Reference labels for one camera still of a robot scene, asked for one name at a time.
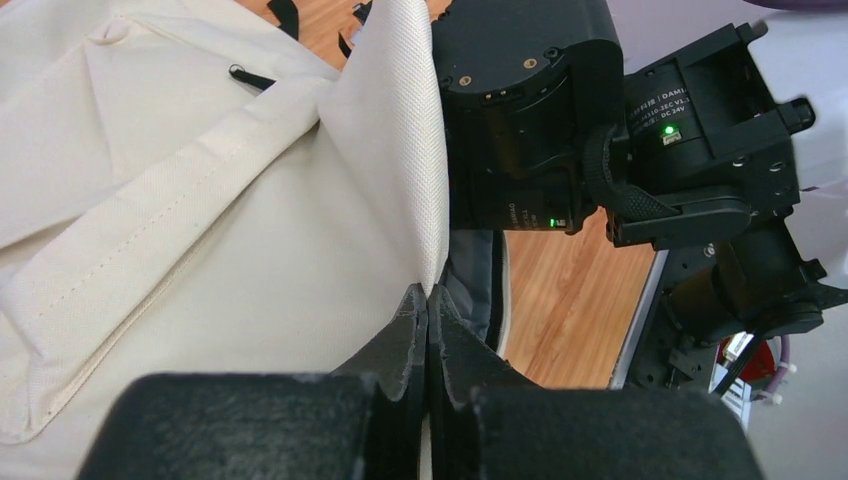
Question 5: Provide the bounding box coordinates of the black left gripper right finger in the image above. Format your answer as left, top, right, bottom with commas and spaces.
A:
427, 287, 762, 480

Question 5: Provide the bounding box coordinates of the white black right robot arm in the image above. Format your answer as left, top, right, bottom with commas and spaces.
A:
432, 1, 847, 388

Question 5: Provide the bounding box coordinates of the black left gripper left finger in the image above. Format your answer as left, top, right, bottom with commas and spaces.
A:
78, 285, 428, 479

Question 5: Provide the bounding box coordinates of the cream canvas backpack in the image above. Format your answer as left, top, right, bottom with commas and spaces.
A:
0, 0, 511, 480

